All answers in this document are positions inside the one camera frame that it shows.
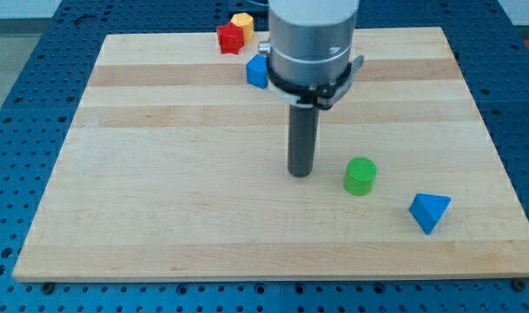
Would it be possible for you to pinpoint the green cylinder block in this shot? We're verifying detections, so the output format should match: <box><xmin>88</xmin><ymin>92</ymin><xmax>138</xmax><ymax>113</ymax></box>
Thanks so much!
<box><xmin>343</xmin><ymin>157</ymin><xmax>377</xmax><ymax>196</ymax></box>

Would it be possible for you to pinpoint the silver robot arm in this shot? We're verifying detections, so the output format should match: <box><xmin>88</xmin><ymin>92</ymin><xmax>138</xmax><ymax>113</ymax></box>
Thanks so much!
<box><xmin>258</xmin><ymin>0</ymin><xmax>364</xmax><ymax>110</ymax></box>

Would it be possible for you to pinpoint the blue triangle block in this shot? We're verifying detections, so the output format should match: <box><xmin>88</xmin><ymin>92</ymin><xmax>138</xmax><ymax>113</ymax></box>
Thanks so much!
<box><xmin>409</xmin><ymin>193</ymin><xmax>452</xmax><ymax>235</ymax></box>

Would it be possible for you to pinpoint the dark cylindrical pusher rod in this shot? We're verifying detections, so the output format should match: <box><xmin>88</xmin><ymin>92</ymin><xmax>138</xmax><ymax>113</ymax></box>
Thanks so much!
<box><xmin>288</xmin><ymin>106</ymin><xmax>319</xmax><ymax>177</ymax></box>

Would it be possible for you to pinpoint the blue cube block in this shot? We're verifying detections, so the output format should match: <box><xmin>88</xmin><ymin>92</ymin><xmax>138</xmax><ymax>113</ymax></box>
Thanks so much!
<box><xmin>245</xmin><ymin>55</ymin><xmax>268</xmax><ymax>89</ymax></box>

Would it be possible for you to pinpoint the wooden board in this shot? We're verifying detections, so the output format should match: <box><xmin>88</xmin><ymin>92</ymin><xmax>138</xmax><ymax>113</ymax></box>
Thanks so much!
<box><xmin>13</xmin><ymin>28</ymin><xmax>529</xmax><ymax>283</ymax></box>

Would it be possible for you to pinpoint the red star block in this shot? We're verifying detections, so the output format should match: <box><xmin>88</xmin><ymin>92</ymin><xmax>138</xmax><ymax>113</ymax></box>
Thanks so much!
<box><xmin>216</xmin><ymin>23</ymin><xmax>245</xmax><ymax>55</ymax></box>

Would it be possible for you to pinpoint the yellow hexagon block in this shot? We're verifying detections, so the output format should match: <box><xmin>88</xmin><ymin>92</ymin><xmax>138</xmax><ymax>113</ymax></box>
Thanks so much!
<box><xmin>230</xmin><ymin>12</ymin><xmax>255</xmax><ymax>43</ymax></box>

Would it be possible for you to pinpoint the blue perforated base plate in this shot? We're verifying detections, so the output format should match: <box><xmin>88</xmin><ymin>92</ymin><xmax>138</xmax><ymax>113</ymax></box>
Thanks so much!
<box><xmin>0</xmin><ymin>0</ymin><xmax>529</xmax><ymax>312</ymax></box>

